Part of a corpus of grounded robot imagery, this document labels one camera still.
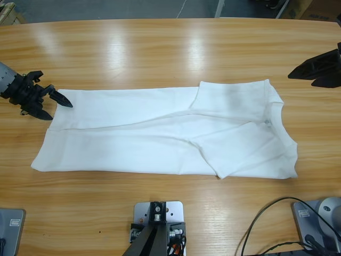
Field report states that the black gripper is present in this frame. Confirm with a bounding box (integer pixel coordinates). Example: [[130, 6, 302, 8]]
[[287, 42, 341, 89], [0, 70, 74, 121]]

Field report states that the white T-shirt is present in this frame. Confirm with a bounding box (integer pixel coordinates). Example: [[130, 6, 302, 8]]
[[30, 78, 298, 180]]

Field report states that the pale printed cardboard box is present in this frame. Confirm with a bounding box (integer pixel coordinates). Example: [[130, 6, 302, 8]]
[[301, 6, 337, 21]]

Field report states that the brown cardboard box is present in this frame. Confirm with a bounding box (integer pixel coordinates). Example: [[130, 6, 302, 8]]
[[279, 0, 315, 20]]

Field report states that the slanted metal bar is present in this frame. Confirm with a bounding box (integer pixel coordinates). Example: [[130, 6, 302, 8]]
[[275, 0, 291, 19]]

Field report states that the wooden pallet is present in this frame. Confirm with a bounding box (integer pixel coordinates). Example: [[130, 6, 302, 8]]
[[0, 2, 27, 26]]

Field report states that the white upright post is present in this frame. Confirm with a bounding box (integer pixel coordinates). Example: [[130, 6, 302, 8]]
[[214, 0, 225, 18]]

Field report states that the grey base plate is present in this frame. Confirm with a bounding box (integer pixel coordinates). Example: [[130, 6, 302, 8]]
[[290, 199, 341, 252], [0, 207, 27, 256]]

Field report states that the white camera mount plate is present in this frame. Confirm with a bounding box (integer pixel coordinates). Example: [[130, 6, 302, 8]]
[[133, 201, 186, 256]]

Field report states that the thin braided black cable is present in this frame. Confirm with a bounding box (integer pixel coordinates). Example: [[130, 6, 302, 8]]
[[262, 241, 311, 253]]

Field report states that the orange and black cable bundle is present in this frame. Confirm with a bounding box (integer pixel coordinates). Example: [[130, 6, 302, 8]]
[[166, 236, 189, 256]]

